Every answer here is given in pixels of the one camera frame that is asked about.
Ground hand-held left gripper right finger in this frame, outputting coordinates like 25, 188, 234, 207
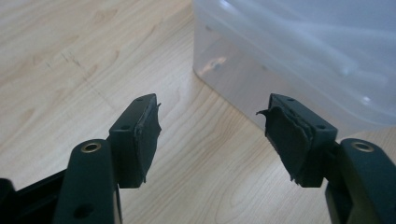
256, 92, 396, 224

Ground translucent plastic storage bin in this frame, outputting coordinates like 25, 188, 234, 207
191, 0, 396, 139

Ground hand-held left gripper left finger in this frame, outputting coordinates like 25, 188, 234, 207
52, 92, 163, 224

